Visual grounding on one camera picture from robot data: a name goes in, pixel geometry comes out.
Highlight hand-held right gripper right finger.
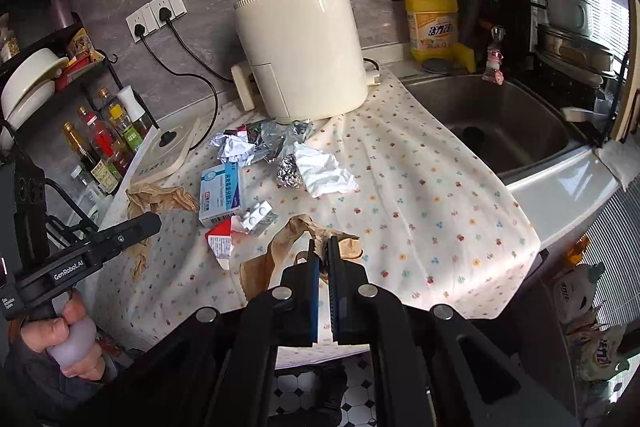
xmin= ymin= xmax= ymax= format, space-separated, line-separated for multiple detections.
xmin=327 ymin=235 xmax=571 ymax=427

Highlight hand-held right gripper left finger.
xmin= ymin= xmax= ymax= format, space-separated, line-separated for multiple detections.
xmin=100 ymin=238 xmax=321 ymax=427

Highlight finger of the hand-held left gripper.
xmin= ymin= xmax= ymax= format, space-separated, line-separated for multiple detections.
xmin=100 ymin=213 xmax=162 ymax=258

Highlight brown paper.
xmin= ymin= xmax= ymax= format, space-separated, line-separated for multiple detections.
xmin=125 ymin=184 xmax=201 ymax=288

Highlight brown paper bag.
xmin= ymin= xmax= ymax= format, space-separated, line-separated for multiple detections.
xmin=239 ymin=214 xmax=363 ymax=303

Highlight red white carton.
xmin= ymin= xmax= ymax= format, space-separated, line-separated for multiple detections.
xmin=205 ymin=216 xmax=243 ymax=270

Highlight white tissue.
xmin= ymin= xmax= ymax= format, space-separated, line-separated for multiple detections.
xmin=292 ymin=143 xmax=360 ymax=198

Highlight foil ball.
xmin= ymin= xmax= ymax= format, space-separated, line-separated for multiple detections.
xmin=274 ymin=154 xmax=304 ymax=189

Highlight white paper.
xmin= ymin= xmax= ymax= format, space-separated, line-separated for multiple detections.
xmin=208 ymin=129 xmax=257 ymax=168

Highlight silver foil wrapper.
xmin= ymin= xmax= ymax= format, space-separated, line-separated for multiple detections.
xmin=245 ymin=118 xmax=315 ymax=165

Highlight person's left forearm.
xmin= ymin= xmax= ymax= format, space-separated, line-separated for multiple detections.
xmin=0 ymin=337 xmax=118 ymax=427

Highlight person's left hand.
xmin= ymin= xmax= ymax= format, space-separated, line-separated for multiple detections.
xmin=17 ymin=289 xmax=108 ymax=382

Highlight clear glass jar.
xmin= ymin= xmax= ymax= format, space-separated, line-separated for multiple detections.
xmin=70 ymin=164 xmax=109 ymax=214

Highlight dark yellow cap bottle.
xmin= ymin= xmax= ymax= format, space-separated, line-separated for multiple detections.
xmin=62 ymin=122 xmax=123 ymax=194

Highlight cream square board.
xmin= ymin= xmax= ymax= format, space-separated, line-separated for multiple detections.
xmin=122 ymin=117 xmax=202 ymax=188

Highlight red label sauce bottle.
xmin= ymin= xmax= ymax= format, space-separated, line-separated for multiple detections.
xmin=77 ymin=107 xmax=133 ymax=176

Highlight blue white medicine box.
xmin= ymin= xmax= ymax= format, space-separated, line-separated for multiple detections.
xmin=198 ymin=162 xmax=247 ymax=228

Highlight silver blister pack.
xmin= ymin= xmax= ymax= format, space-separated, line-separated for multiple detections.
xmin=232 ymin=201 xmax=279 ymax=236

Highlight green label sauce bottle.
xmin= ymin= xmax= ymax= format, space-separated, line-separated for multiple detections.
xmin=107 ymin=104 xmax=144 ymax=154

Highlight floral white tablecloth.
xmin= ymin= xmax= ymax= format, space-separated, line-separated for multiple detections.
xmin=92 ymin=72 xmax=541 ymax=370

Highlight white cap oil sprayer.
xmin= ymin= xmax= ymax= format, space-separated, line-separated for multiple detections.
xmin=116 ymin=85 xmax=151 ymax=138

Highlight white ceramic plate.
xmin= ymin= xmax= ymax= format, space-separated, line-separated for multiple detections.
xmin=9 ymin=79 xmax=57 ymax=128

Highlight yellow snack packet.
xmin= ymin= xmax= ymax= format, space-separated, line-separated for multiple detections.
xmin=65 ymin=29 xmax=106 ymax=72

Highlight pink cup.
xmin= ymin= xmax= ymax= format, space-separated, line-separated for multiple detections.
xmin=50 ymin=0 xmax=77 ymax=30

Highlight cream air fryer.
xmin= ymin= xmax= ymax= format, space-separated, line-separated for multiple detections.
xmin=231 ymin=0 xmax=383 ymax=124

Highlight stainless steel sink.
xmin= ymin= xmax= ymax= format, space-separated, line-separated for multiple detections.
xmin=400 ymin=74 xmax=588 ymax=180

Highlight printed laundry powder bag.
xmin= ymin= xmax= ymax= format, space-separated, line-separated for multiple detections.
xmin=565 ymin=324 xmax=632 ymax=384

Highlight pink toy ornament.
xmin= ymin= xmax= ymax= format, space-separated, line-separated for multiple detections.
xmin=481 ymin=49 xmax=506 ymax=84

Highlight yellow dish soap bottle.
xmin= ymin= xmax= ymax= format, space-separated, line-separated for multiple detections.
xmin=404 ymin=0 xmax=476 ymax=74

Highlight white soap dish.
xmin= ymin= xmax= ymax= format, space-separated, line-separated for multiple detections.
xmin=560 ymin=106 xmax=597 ymax=123

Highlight white dish cloth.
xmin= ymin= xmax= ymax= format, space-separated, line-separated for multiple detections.
xmin=595 ymin=142 xmax=640 ymax=192

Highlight steel pot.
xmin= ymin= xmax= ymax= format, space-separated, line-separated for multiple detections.
xmin=536 ymin=24 xmax=616 ymax=74

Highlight wooden cutting board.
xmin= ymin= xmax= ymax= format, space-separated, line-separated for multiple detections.
xmin=612 ymin=52 xmax=640 ymax=146

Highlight white enamel pot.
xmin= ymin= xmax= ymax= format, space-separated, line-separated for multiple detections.
xmin=542 ymin=0 xmax=594 ymax=38

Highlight window blinds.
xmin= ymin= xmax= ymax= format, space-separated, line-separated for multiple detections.
xmin=582 ymin=0 xmax=632 ymax=64

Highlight long black power cable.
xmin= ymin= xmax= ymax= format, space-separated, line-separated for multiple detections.
xmin=135 ymin=27 xmax=222 ymax=142

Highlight short black power cable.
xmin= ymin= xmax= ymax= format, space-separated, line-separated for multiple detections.
xmin=161 ymin=9 xmax=236 ymax=82

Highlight white wall socket row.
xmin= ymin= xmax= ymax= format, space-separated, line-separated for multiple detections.
xmin=126 ymin=0 xmax=188 ymax=42

